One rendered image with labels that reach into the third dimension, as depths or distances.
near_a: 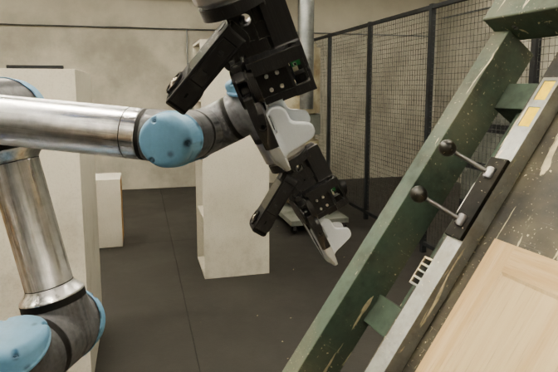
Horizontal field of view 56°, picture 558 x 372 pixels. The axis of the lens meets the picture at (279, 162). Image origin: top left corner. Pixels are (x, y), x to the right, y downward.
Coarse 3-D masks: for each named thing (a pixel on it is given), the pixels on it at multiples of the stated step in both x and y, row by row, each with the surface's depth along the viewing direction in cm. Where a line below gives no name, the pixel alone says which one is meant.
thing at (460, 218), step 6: (414, 186) 113; (420, 186) 112; (414, 192) 111; (420, 192) 111; (426, 192) 111; (414, 198) 111; (420, 198) 111; (426, 198) 112; (432, 204) 112; (438, 204) 112; (444, 210) 111; (456, 216) 111; (462, 216) 110; (456, 222) 110; (462, 222) 110
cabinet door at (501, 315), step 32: (512, 256) 99; (480, 288) 101; (512, 288) 96; (544, 288) 90; (448, 320) 103; (480, 320) 98; (512, 320) 92; (544, 320) 88; (448, 352) 99; (480, 352) 94; (512, 352) 89; (544, 352) 85
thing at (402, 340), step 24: (552, 96) 112; (504, 144) 115; (528, 144) 112; (504, 192) 111; (480, 216) 110; (456, 240) 110; (480, 240) 110; (432, 264) 112; (456, 264) 109; (432, 288) 108; (408, 312) 110; (432, 312) 108; (408, 336) 107; (384, 360) 108; (408, 360) 108
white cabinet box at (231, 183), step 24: (216, 96) 435; (240, 144) 446; (216, 168) 443; (240, 168) 449; (264, 168) 454; (216, 192) 446; (240, 192) 452; (264, 192) 457; (216, 216) 449; (240, 216) 455; (216, 240) 452; (240, 240) 458; (264, 240) 463; (216, 264) 455; (240, 264) 461; (264, 264) 466
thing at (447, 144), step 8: (440, 144) 113; (448, 144) 112; (440, 152) 113; (448, 152) 112; (456, 152) 113; (464, 160) 113; (472, 160) 113; (480, 168) 112; (488, 168) 112; (488, 176) 111
